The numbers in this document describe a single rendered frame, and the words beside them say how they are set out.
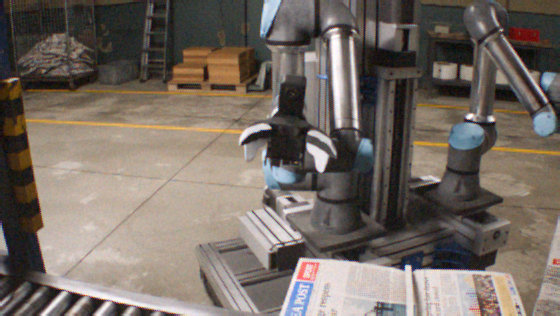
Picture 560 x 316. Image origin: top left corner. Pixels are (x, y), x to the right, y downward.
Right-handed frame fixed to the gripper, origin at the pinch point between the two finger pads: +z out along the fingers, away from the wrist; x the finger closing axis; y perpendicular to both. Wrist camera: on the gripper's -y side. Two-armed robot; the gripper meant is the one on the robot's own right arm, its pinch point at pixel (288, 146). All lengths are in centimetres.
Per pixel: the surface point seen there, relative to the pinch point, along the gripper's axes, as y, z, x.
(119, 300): 49, -17, 33
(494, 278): 15.4, 7.7, -36.9
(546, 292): 40, -27, -75
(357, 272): 18.6, 4.4, -14.1
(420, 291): 17.7, 9.7, -23.6
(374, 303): 18.7, 12.6, -15.9
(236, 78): 113, -611, 66
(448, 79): 68, -601, -229
